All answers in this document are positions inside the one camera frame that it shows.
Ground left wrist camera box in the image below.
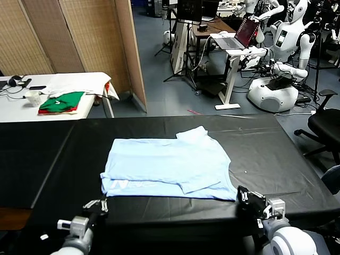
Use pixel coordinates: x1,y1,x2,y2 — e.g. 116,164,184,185
57,216,90,237

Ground black pole stand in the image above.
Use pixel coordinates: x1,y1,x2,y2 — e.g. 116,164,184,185
309,15,340,103

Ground white paper cup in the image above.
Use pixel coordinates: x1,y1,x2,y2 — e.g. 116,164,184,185
24,91,42,107

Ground light blue t-shirt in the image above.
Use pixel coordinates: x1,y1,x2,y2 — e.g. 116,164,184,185
100,126,238,202

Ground white leaning board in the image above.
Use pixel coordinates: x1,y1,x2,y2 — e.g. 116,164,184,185
169,20,196,77

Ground white background humanoid robot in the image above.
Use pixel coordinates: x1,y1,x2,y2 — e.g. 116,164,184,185
233,0,285,21

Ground black monitor on tripod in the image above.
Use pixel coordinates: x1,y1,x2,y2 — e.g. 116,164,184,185
176,0,204,22

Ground white cloth pile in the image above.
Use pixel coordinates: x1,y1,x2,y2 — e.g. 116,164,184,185
41,73,120,101

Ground black tripod stand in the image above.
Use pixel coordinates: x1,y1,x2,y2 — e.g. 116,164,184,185
163,21,199,96

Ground red folded shirt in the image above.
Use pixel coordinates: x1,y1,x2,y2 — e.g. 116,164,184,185
38,102,80,115

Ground green folded shirt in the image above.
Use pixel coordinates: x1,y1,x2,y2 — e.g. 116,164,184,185
39,91,86,112

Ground silver open laptop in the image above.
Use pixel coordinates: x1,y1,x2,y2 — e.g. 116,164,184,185
214,17,260,50

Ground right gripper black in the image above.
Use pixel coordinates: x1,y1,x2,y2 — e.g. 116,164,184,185
237,185,268,220

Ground small black tablecloth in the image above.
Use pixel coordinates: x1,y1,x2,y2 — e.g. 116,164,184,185
0,121,77,210

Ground blue chair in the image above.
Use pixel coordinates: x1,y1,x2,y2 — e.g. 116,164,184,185
320,164,340,196

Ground brown wooden desk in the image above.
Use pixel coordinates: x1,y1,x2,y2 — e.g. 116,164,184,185
192,18,244,80

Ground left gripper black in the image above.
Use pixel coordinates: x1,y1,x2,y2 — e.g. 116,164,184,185
82,198,109,232

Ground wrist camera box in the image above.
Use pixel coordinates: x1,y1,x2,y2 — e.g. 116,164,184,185
264,198,286,221
57,216,90,237

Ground black headphones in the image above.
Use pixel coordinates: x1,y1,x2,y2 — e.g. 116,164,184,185
8,75,24,87

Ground white side table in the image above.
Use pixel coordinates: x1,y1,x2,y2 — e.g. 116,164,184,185
0,72,115,121

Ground wooden folding screen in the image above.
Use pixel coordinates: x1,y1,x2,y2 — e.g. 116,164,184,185
0,0,148,114

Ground black light stand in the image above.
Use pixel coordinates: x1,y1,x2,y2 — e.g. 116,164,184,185
155,5,176,56

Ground black open laptop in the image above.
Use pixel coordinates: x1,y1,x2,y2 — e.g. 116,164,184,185
201,0,220,22

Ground large black tablecloth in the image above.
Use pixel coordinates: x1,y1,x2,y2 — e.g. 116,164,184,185
28,114,340,234

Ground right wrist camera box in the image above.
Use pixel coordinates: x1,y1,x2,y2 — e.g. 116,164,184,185
264,198,286,221

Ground white standing laptop desk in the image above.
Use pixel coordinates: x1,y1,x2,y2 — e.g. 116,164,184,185
209,33,269,111

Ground black office chair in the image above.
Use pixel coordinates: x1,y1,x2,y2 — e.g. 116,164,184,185
293,89,340,163

